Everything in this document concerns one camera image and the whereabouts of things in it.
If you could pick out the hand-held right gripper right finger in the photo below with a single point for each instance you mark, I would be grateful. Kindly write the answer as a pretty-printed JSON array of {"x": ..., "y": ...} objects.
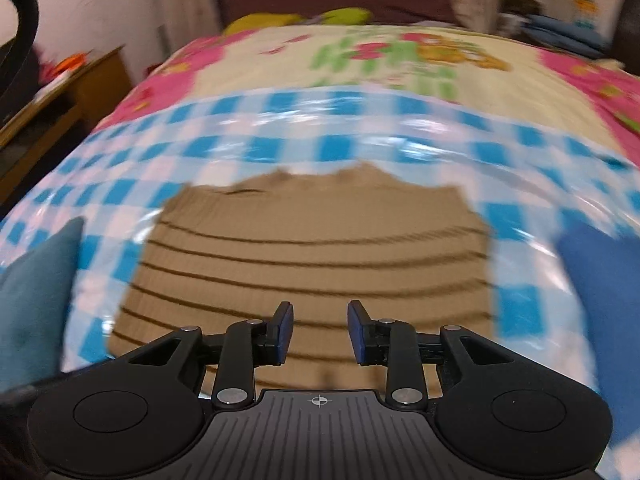
[{"x": 357, "y": 332}]

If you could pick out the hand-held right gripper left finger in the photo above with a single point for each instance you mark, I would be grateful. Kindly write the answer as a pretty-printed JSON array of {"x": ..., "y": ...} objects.
[{"x": 284, "y": 332}]

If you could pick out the beige striped knit sweater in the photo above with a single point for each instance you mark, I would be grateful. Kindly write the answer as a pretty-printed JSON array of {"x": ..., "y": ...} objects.
[{"x": 300, "y": 240}]

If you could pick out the stack of folded blue clothes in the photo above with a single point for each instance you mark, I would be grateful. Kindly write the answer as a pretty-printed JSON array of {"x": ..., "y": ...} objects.
[{"x": 565, "y": 32}]

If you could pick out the blue checkered plastic sheet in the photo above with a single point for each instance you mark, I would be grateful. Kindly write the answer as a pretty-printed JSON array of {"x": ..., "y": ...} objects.
[{"x": 350, "y": 125}]

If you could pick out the blue knit sweater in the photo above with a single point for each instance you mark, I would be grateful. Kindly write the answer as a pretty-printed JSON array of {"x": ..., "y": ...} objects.
[{"x": 605, "y": 310}]

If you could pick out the teal cloth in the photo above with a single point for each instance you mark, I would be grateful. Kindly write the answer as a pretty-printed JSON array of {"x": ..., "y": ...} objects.
[{"x": 35, "y": 305}]

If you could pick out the wooden bedside table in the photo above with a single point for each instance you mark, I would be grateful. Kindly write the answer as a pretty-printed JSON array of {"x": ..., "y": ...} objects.
[{"x": 95, "y": 95}]

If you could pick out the yellow pillow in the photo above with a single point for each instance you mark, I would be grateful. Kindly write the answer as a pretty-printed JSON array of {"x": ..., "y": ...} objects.
[{"x": 260, "y": 22}]

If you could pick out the green pillow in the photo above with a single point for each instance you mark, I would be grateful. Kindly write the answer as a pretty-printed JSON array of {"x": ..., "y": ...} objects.
[{"x": 347, "y": 15}]

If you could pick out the orange item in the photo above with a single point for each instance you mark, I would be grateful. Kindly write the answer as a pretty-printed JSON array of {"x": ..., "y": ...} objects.
[{"x": 70, "y": 62}]

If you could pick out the dark brown box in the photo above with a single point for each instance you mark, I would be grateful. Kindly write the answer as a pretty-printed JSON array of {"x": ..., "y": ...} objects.
[{"x": 520, "y": 7}]

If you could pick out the dark brown leather chair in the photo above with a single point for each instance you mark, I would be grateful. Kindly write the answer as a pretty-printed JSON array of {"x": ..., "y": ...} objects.
[{"x": 627, "y": 25}]

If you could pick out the cartoon wall poster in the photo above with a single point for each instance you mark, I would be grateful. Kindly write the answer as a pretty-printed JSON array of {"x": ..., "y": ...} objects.
[{"x": 585, "y": 5}]

